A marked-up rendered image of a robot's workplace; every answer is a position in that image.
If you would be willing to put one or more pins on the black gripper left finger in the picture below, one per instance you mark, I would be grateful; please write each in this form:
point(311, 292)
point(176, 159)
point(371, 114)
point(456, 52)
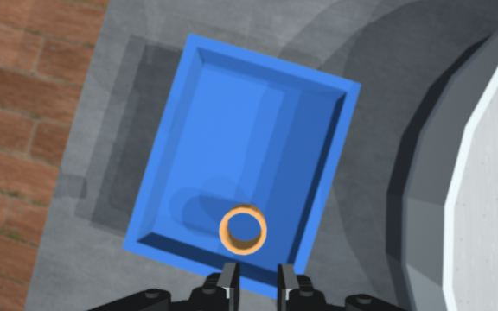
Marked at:
point(221, 297)

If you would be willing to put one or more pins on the bronze bushing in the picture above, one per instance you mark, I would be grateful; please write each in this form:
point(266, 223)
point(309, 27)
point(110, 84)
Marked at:
point(241, 246)

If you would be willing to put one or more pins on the blue crate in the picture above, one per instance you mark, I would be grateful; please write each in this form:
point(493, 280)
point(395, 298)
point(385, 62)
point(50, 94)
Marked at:
point(240, 127)

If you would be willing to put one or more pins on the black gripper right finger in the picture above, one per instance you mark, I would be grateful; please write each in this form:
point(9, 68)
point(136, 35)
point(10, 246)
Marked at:
point(296, 293)

